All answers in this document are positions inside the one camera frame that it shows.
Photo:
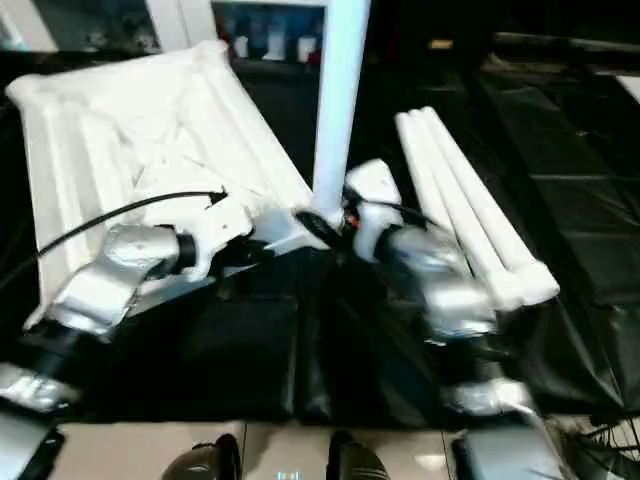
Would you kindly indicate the white plastic table top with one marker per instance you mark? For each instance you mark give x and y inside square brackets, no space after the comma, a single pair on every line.
[125,125]

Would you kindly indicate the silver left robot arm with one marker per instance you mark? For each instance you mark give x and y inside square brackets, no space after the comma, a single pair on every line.
[110,270]

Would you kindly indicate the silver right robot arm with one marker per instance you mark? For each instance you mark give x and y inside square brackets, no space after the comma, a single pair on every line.
[450,290]

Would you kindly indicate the black work mat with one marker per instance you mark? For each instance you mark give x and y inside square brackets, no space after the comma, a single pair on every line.
[200,350]

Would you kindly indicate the white mug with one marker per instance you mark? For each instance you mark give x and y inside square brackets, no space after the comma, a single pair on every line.
[241,46]
[304,48]

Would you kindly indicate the white blue patterned container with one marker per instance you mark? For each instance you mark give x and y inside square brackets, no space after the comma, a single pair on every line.
[274,45]

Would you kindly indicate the dark left robot foot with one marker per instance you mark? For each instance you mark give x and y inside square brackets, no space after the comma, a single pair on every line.
[205,460]

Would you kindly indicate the yellowish label tag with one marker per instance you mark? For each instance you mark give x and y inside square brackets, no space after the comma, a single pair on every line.
[440,44]

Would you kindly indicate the white glass door cabinet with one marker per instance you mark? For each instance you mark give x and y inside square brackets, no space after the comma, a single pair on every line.
[175,20]

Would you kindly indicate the white flat board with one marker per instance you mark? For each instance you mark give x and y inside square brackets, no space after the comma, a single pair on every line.
[630,87]

